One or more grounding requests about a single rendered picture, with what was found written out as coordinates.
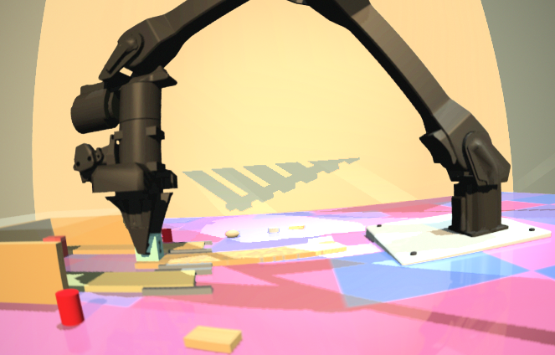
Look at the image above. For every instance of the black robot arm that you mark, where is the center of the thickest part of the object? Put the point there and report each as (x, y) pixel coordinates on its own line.
(454, 137)

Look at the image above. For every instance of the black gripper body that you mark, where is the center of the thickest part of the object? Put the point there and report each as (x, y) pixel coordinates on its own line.
(140, 170)

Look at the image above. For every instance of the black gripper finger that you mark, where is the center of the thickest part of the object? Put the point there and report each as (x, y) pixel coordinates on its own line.
(137, 211)
(161, 206)

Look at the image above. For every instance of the teal cube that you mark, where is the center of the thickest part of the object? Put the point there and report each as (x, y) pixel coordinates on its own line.
(154, 249)

